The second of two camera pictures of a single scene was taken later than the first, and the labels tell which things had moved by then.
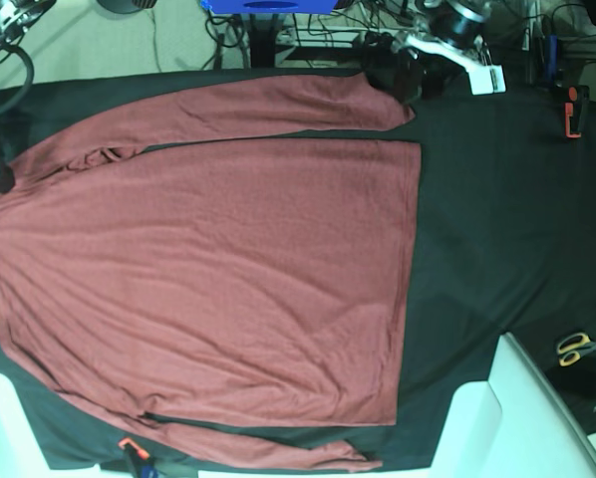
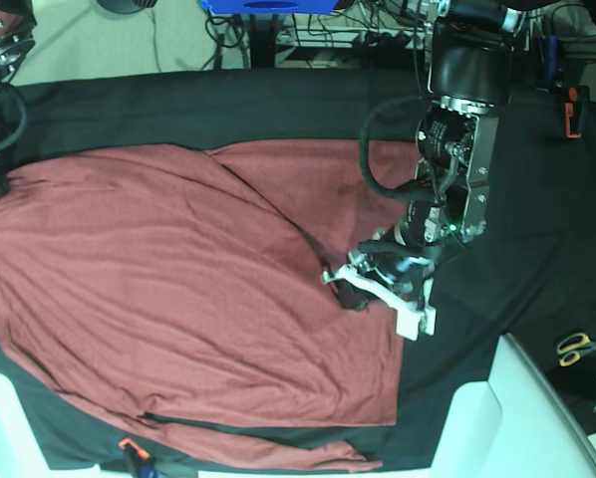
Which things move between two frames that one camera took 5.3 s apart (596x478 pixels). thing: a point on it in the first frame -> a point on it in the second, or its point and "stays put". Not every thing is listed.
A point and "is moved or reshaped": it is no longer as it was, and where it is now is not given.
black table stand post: x=262 y=42 stays put
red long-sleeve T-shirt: x=257 y=281 is moved or reshaped
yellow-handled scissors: x=574 y=346 stays put
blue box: x=270 y=6 stays put
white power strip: x=318 y=36 stays put
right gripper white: x=430 y=82 -> x=408 y=319
